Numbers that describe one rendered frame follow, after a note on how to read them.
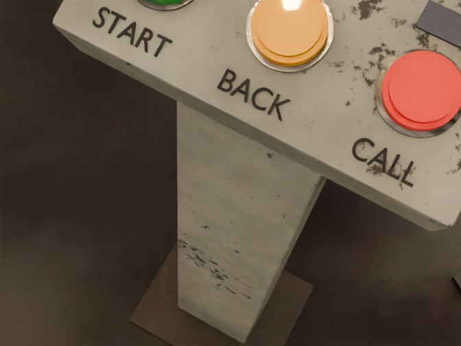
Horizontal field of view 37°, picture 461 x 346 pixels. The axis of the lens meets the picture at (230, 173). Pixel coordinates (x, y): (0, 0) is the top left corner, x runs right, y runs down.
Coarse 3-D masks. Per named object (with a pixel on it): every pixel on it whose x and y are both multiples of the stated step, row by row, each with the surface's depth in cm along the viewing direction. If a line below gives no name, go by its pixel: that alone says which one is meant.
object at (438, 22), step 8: (432, 8) 35; (440, 8) 35; (448, 8) 35; (424, 16) 35; (432, 16) 35; (440, 16) 35; (448, 16) 35; (456, 16) 35; (416, 24) 35; (424, 24) 35; (432, 24) 35; (440, 24) 35; (448, 24) 35; (456, 24) 35; (432, 32) 35; (440, 32) 35; (448, 32) 35; (456, 32) 35; (448, 40) 35; (456, 40) 35
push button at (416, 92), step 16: (400, 64) 34; (416, 64) 34; (432, 64) 34; (448, 64) 34; (384, 80) 35; (400, 80) 34; (416, 80) 34; (432, 80) 34; (448, 80) 34; (384, 96) 34; (400, 96) 34; (416, 96) 34; (432, 96) 34; (448, 96) 34; (400, 112) 34; (416, 112) 34; (432, 112) 34; (448, 112) 34; (416, 128) 34; (432, 128) 34
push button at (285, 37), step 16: (272, 0) 35; (288, 0) 35; (304, 0) 35; (256, 16) 36; (272, 16) 35; (288, 16) 35; (304, 16) 35; (320, 16) 35; (256, 32) 35; (272, 32) 35; (288, 32) 35; (304, 32) 35; (320, 32) 35; (272, 48) 35; (288, 48) 35; (304, 48) 35; (320, 48) 35; (288, 64) 35
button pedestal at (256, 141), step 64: (64, 0) 38; (128, 0) 37; (192, 0) 37; (256, 0) 37; (320, 0) 36; (384, 0) 36; (448, 0) 36; (128, 64) 37; (192, 64) 36; (256, 64) 36; (320, 64) 36; (384, 64) 35; (192, 128) 43; (256, 128) 36; (320, 128) 35; (384, 128) 35; (448, 128) 35; (192, 192) 53; (256, 192) 47; (384, 192) 35; (448, 192) 34; (192, 256) 67; (256, 256) 57; (192, 320) 89; (256, 320) 76
